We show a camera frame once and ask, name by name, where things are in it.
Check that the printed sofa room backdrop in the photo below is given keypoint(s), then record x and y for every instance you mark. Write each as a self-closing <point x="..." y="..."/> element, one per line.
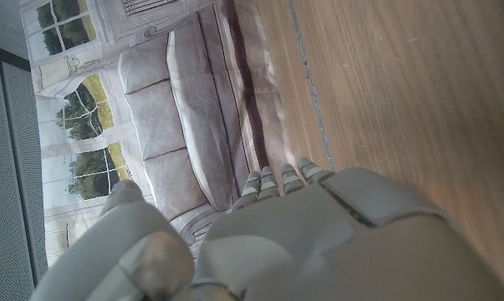
<point x="172" y="104"/>

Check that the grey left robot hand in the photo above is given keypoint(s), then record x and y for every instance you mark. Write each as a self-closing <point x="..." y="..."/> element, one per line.
<point x="301" y="242"/>

